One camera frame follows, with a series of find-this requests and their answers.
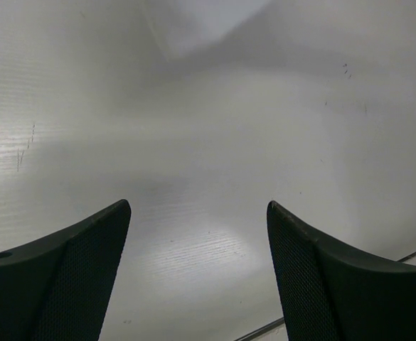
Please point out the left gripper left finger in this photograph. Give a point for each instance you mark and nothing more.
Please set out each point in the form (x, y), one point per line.
(58, 287)

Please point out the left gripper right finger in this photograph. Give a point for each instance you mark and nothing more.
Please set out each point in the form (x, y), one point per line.
(298, 251)

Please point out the aluminium table frame rail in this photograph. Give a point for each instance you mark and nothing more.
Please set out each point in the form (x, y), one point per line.
(358, 294)

